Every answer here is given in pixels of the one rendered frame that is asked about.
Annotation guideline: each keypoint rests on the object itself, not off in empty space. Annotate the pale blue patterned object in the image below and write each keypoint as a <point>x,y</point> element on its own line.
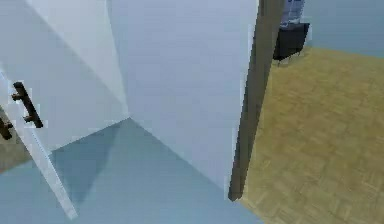
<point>293,12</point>

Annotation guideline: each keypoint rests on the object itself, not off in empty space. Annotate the black cabinet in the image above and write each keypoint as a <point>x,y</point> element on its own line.
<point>290,41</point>

